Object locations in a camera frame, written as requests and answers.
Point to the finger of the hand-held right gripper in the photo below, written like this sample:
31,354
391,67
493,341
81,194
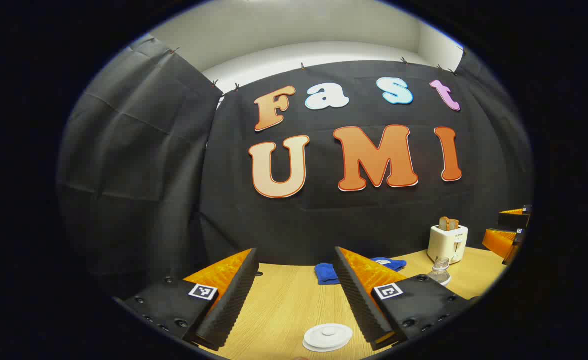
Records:
511,220
499,242

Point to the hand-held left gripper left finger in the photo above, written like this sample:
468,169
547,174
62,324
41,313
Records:
234,305

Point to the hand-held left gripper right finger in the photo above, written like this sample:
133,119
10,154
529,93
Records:
359,305

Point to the clear water bottle white label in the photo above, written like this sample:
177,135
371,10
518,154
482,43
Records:
440,270

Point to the blue folded towel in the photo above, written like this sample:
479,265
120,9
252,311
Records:
326,274

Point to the brown bread slice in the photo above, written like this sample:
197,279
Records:
454,225
444,223

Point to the cream toaster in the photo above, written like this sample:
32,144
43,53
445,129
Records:
446,245

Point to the white saucer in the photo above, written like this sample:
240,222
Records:
319,349

